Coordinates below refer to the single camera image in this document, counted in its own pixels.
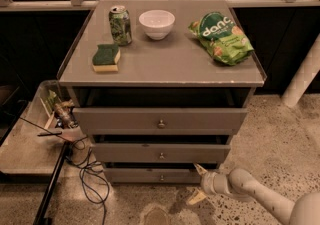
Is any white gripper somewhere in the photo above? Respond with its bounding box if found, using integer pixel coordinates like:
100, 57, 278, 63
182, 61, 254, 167
187, 163, 230, 205

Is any grey bottom drawer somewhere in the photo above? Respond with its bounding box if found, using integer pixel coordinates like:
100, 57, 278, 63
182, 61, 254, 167
104, 168, 201, 184

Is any grey drawer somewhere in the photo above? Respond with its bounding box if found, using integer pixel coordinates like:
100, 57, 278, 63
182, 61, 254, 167
73, 108, 247, 135
92, 143, 230, 163
104, 168, 201, 184

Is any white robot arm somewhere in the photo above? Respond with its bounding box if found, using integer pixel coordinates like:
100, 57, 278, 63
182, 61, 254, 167
187, 163, 320, 225

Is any grey middle drawer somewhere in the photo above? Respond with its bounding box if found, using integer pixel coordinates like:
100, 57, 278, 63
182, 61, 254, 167
92, 143, 230, 163

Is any grey drawer cabinet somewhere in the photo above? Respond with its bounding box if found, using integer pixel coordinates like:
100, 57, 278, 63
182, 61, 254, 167
58, 0, 265, 170

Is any grey top drawer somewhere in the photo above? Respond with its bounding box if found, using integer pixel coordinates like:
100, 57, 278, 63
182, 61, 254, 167
73, 108, 247, 135

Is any green chip bag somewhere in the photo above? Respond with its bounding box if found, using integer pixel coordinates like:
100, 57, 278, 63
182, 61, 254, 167
188, 12, 254, 66

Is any green yellow sponge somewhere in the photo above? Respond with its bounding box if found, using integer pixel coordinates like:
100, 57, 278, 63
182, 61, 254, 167
92, 44, 121, 73

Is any white ceramic bowl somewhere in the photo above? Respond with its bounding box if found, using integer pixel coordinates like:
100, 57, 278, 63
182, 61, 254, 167
139, 10, 175, 40

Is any clear plastic bin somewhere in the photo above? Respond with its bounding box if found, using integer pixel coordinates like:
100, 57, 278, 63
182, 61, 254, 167
23, 80, 86, 142

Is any green soda can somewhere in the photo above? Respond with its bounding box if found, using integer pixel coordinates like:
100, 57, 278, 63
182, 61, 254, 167
109, 5, 132, 46

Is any black floor cable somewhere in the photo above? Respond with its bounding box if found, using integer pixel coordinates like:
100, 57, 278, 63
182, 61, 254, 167
64, 135, 111, 225

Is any white diagonal post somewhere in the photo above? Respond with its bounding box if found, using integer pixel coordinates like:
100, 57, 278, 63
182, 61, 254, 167
282, 34, 320, 107

